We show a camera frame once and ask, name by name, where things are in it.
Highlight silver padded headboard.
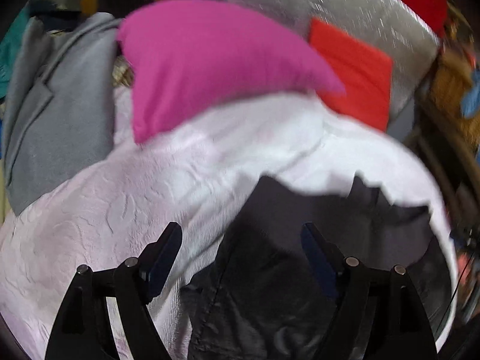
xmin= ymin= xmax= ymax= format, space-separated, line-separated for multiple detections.
xmin=225 ymin=0 xmax=443 ymax=122

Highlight white textured bed cover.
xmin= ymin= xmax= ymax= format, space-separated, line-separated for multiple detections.
xmin=0 ymin=86 xmax=459 ymax=360

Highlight pink pillow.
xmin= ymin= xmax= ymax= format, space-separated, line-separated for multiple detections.
xmin=116 ymin=0 xmax=346 ymax=145

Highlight grey coat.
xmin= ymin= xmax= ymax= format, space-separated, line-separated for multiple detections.
xmin=2 ymin=12 xmax=129 ymax=216

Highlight red pillow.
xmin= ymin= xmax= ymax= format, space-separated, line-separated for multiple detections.
xmin=309 ymin=18 xmax=394 ymax=133

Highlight teal cloth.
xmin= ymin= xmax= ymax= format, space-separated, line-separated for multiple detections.
xmin=0 ymin=5 xmax=31 ymax=103

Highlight black puffer jacket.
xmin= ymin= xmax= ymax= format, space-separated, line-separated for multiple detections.
xmin=187 ymin=174 xmax=452 ymax=360

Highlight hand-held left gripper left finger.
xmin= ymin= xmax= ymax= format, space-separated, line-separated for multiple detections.
xmin=45 ymin=222 xmax=184 ymax=360

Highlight blue cloth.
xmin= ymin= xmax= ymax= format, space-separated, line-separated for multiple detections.
xmin=460 ymin=79 xmax=480 ymax=118

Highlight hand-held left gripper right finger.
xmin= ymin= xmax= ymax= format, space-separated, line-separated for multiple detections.
xmin=300 ymin=222 xmax=439 ymax=360

